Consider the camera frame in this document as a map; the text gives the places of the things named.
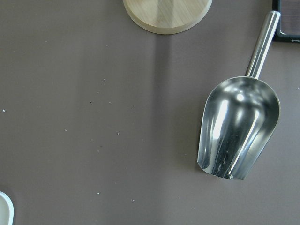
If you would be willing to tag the white rabbit tray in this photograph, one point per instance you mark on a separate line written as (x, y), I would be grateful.
(6, 210)

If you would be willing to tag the steel scoop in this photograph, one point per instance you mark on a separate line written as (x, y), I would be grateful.
(240, 115)

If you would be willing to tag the wooden mug tree stand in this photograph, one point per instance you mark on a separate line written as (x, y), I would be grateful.
(167, 17)

